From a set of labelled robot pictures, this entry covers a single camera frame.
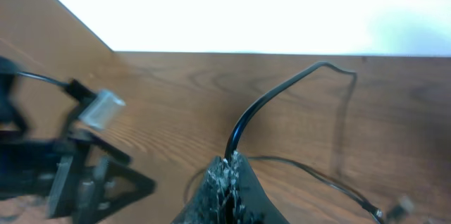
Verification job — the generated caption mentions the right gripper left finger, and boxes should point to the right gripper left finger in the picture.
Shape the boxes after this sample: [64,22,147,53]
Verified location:
[172,157,231,224]

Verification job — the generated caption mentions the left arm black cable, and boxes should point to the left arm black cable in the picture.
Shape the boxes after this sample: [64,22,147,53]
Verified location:
[13,70,98,104]

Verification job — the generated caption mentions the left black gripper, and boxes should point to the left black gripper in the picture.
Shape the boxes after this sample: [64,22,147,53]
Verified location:
[1,130,156,224]

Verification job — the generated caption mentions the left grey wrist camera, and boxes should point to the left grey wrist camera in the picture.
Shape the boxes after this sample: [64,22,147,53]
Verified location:
[78,89,126,131]

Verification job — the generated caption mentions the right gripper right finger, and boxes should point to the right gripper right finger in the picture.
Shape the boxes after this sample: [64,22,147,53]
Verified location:
[226,151,289,224]

